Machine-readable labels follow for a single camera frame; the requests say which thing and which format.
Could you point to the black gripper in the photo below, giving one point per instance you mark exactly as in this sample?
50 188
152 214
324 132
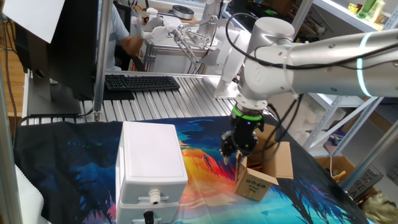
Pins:
247 135

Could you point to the small brown cardboard box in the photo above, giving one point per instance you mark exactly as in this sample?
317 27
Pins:
256 183

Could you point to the white haptic control device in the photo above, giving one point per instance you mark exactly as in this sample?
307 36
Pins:
230 56

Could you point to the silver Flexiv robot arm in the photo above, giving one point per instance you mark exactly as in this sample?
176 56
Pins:
326 68

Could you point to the person's bare forearm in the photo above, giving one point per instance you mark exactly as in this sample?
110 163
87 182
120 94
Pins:
132 46

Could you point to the person's hand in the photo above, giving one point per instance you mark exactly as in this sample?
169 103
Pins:
139 28

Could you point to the open brown floor carton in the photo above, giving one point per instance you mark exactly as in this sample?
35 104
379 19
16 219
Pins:
339 163

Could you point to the silver aluminium case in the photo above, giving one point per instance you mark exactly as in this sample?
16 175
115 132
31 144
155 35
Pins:
168 62

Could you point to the black keyboard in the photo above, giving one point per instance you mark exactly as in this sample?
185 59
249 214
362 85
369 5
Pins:
140 83

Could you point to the black flat desk mat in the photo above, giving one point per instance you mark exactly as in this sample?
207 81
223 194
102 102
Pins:
121 95

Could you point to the dark lettered plate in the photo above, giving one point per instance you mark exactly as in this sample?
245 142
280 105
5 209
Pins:
365 183

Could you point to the white robot column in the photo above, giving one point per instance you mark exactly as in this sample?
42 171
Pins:
210 15

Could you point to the round black speaker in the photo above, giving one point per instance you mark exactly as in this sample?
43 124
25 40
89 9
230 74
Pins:
183 11

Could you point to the tan crumpled bag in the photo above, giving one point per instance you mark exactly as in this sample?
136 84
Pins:
381 208

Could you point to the colourful landscape print cloth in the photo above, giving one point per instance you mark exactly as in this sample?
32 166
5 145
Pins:
77 161

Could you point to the person in light blue shirt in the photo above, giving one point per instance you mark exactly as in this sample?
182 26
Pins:
117 34

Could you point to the white metal shelf rack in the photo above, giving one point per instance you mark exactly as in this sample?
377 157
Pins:
342 18

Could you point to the black computer monitor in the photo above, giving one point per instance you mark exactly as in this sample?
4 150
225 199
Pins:
71 46

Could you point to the green bottle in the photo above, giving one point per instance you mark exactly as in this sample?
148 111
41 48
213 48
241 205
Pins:
366 8

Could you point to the pale yellow bottle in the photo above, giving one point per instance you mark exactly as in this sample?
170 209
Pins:
377 11

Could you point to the white paper sheet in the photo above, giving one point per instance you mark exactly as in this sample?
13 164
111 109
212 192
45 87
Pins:
34 18

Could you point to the white plastic enclosure box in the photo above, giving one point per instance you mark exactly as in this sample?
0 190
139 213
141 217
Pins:
152 155

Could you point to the aluminium frame post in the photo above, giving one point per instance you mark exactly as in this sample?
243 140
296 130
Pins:
102 62
7 171

